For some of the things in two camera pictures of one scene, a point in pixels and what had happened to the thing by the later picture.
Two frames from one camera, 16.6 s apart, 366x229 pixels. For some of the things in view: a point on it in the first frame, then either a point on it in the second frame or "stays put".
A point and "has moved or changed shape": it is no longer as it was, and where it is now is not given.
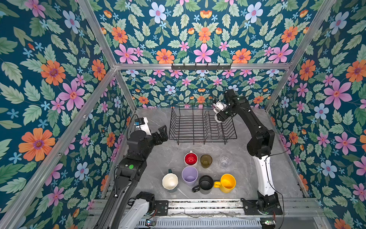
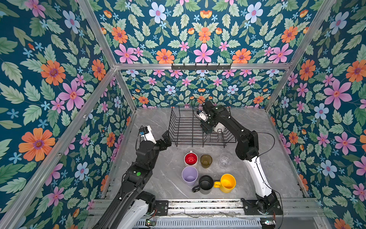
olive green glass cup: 206,161 stays put
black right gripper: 222,116 → 205,127
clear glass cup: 225,159 stays put
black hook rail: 200,67 stays put
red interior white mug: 190,159 stays put
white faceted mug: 216,116 has moved or changed shape
